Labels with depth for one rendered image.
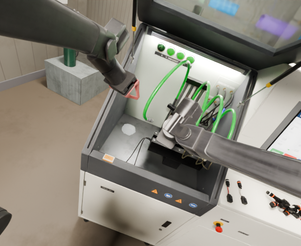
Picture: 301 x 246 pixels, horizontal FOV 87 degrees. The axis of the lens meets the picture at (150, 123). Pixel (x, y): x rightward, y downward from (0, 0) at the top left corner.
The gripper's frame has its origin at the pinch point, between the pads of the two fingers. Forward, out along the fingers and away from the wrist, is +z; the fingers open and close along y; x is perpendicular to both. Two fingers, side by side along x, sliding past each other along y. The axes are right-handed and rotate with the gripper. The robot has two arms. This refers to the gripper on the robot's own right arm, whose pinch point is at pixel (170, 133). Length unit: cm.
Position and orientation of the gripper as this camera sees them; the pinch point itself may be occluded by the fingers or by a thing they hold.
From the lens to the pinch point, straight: 64.2
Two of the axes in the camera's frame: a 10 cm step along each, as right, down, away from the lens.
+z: 0.9, 1.6, 9.8
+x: -8.5, -5.1, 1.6
